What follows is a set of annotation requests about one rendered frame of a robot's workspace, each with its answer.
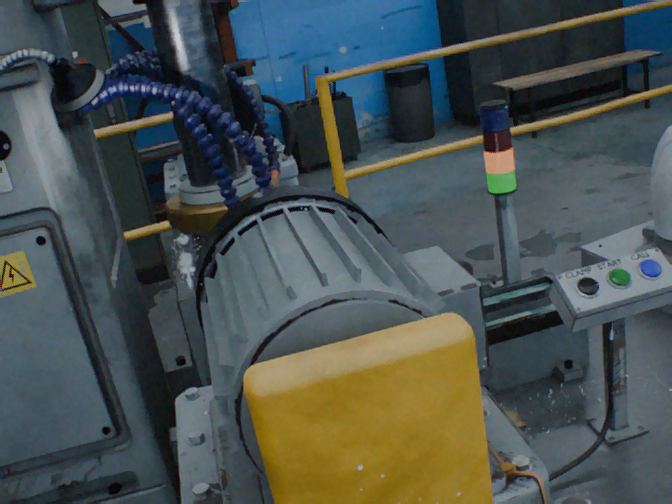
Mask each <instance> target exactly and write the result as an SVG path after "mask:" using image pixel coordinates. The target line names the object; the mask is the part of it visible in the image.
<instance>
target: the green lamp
mask: <svg viewBox="0 0 672 504"><path fill-rule="evenodd" d="M514 172H515V171H514V169H513V170H512V171H510V172H507V173H501V174H491V173H488V172H486V173H487V174H486V175H487V183H488V191H489V192H492V193H504V192H509V191H512V190H514V189H516V188H517V185H516V184H517V183H515V173H514Z"/></svg>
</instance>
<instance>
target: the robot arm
mask: <svg viewBox="0 0 672 504"><path fill-rule="evenodd" d="M651 208H652V215H653V222H654V225H647V226H645V227H644V228H643V229H642V235H643V236H644V238H646V239H648V240H649V241H651V242H652V243H650V244H648V245H645V246H642V247H639V248H636V249H635V250H634V251H633V254H634V253H638V252H641V251H645V250H649V249H653V248H659V250H660V251H661V252H662V254H663V255H664V257H665V259H666V260H668V261H669V263H670V264H671V265H672V125H671V126H670V127H669V128H668V129H667V130H666V131H665V134H664V135H663V136H662V137H661V139H660V141H659V143H658V145H657V148H656V150H655V154H654V158H653V162H652V168H651Z"/></svg>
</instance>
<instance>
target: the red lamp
mask: <svg viewBox="0 0 672 504"><path fill-rule="evenodd" d="M510 127H511V126H510ZM510 127H509V129H508V128H507V130H503V131H499V132H490V131H483V130H481V131H482V132H481V134H482V143H484V152H486V153H502V152H506V151H509V150H511V149H512V141H511V140H512V139H511V129H510Z"/></svg>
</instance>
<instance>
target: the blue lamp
mask: <svg viewBox="0 0 672 504"><path fill-rule="evenodd" d="M507 106H508V105H506V106H505V107H502V108H499V109H493V110H482V109H480V108H479V114H480V123H481V124H480V125H481V130H483V131H490V132H499V131H503V130H507V128H508V129H509V127H510V126H511V125H510V118H509V117H510V116H509V108H508V107H507Z"/></svg>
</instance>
